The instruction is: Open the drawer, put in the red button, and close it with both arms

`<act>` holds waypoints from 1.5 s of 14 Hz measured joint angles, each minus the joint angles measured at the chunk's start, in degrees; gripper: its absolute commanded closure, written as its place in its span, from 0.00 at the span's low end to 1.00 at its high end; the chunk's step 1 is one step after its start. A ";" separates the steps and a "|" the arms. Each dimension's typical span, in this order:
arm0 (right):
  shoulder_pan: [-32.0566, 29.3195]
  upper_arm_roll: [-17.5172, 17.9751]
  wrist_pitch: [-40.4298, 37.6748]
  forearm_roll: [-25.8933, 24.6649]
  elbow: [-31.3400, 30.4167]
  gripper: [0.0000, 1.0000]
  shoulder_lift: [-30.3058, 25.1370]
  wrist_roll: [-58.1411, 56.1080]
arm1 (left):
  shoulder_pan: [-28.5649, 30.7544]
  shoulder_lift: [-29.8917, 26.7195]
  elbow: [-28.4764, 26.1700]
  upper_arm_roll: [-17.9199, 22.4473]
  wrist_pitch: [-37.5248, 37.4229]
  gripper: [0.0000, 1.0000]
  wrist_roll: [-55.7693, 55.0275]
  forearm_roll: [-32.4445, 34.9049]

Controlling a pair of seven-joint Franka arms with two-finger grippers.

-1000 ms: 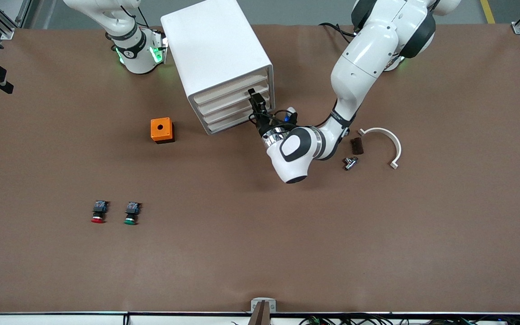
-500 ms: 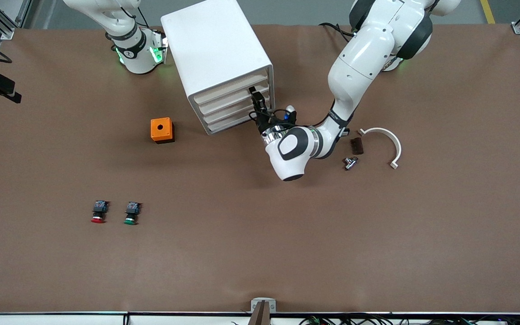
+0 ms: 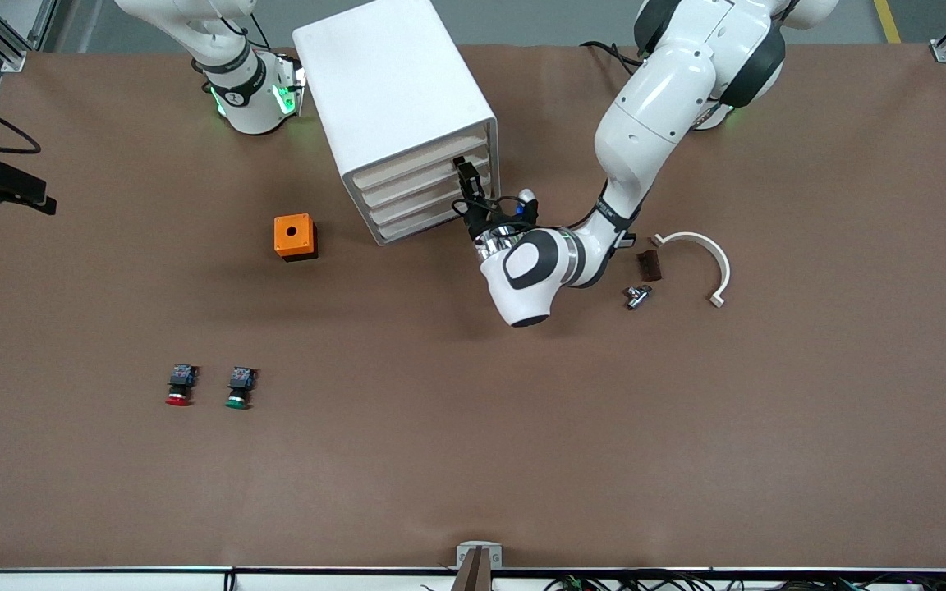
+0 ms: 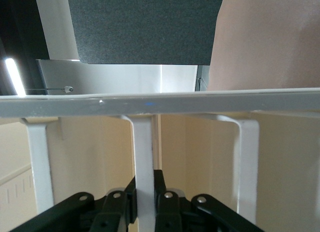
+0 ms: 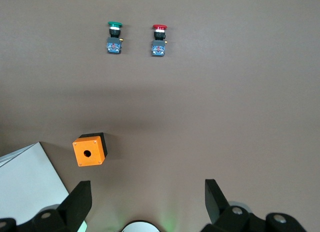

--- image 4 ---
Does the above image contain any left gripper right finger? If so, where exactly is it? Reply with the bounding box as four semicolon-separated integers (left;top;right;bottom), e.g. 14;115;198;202
153;169;266;232

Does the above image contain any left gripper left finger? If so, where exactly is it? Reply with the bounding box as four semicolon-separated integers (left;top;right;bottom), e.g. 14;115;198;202
9;177;138;232

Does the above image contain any shiny metal plate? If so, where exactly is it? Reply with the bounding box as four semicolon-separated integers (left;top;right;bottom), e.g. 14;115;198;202
36;58;199;95

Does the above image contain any bright strip light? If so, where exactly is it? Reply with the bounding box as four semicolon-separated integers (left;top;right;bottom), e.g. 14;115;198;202
4;57;26;97

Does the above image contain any brown table cover mat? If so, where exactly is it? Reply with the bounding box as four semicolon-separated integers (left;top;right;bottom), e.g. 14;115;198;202
207;0;320;91

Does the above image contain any small white sensor with wire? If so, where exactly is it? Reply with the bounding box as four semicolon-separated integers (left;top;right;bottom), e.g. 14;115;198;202
24;85;75;93

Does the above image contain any dark grey wall panel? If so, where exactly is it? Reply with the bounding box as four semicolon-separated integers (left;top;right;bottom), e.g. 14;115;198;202
66;0;224;66

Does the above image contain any white vertical post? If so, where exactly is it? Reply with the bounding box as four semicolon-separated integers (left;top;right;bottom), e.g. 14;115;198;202
33;0;81;61

